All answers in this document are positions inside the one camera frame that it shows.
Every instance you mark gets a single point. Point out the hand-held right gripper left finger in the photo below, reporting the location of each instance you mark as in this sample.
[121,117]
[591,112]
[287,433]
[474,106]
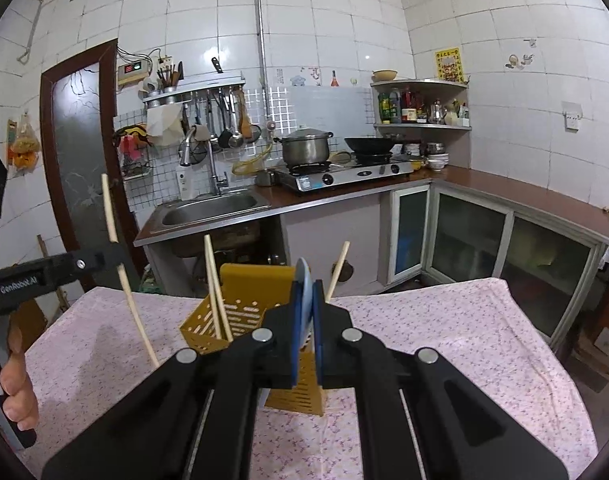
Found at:
[295,335]

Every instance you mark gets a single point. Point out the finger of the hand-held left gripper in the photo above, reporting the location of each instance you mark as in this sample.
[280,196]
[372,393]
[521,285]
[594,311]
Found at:
[92,262]

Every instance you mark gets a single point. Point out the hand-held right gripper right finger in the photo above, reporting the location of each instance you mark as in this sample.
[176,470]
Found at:
[318,340]

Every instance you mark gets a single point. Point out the light blue spoon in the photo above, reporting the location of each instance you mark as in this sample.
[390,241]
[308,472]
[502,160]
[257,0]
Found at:
[304,275]

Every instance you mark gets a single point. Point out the wooden chopstick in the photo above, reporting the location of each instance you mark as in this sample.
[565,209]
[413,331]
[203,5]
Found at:
[223,310]
[134,310]
[338,270]
[212,280]

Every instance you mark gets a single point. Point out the yellow perforated utensil holder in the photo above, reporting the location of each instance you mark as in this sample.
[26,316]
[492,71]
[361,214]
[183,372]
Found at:
[244,285]

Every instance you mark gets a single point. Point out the row of hanging kitchen utensils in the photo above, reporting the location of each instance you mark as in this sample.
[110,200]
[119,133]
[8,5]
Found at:
[224,125]

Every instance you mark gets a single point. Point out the person's left hand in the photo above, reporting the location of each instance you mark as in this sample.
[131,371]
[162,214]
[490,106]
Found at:
[19,390]

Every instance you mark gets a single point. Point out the brown door with glass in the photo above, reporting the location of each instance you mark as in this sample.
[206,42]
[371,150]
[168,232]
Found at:
[79,160]

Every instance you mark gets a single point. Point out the white soap bottle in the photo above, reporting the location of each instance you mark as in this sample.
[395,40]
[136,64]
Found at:
[185,185]

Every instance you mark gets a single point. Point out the red and yellow cloth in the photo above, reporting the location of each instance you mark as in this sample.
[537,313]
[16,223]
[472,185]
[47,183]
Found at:
[129,142]

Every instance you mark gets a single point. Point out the stainless steel sink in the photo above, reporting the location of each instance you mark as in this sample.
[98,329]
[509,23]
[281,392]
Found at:
[209,212]

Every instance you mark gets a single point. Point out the hanging orange plastic bag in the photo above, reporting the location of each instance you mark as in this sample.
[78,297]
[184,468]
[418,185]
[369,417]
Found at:
[23,145]

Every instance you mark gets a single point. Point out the floral tablecloth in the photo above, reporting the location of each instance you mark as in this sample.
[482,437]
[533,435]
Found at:
[459,335]

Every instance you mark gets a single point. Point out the metal faucet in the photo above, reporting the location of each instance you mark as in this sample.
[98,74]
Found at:
[214,170]

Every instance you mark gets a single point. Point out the white hanging plastic bag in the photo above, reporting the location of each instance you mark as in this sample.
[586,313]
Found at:
[163,125]

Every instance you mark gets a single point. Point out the small metal cup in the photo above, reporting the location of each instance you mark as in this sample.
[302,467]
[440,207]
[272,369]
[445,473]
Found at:
[265,178]

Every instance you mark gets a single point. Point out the gas stove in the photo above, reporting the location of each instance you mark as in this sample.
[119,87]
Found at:
[344,176]

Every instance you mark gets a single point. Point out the glass door cabinet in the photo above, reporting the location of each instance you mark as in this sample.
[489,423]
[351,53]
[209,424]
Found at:
[464,245]

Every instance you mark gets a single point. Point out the steel cooking pot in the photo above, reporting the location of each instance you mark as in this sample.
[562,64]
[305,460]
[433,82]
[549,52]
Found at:
[304,150]

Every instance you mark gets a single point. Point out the water heater controller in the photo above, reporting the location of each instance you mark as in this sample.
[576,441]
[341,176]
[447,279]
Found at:
[133,72]

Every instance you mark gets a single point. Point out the black wok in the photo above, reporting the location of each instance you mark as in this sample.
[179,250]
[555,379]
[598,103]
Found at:
[369,145]

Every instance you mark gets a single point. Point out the stack of white bowls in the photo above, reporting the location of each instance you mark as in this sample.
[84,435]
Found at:
[437,160]

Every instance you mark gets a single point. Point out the white splash board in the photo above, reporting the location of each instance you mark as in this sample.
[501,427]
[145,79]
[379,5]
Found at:
[329,110]

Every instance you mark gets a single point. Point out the brown kitchen countertop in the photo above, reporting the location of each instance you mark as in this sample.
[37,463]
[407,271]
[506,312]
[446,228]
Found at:
[509,195]

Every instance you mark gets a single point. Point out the row of condiment bottles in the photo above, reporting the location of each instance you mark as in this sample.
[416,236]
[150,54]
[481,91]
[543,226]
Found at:
[397,107]

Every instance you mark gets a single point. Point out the metal kettle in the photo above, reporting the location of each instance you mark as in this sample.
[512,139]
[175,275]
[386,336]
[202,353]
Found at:
[437,112]

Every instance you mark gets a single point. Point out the beige bowl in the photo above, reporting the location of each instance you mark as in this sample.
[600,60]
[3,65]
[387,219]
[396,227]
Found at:
[385,75]

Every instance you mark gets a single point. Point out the cardboard box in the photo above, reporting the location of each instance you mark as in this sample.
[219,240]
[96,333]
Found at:
[596,352]

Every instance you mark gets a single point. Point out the vertical steel pipe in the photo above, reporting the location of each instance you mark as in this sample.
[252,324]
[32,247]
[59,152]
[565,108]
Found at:
[260,35]

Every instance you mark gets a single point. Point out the metal wall rack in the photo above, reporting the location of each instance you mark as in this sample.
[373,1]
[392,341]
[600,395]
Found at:
[199,85]

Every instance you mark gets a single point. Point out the wall power socket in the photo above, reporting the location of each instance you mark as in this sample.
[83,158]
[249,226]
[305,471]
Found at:
[165,60]

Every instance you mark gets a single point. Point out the corner wall shelf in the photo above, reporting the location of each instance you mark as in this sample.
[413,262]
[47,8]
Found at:
[419,126]

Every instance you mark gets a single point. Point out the yellow wall poster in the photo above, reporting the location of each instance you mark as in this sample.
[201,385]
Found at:
[449,65]

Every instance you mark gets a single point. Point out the cartoon wall sticker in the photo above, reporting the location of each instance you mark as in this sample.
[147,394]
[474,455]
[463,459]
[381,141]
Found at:
[519,60]

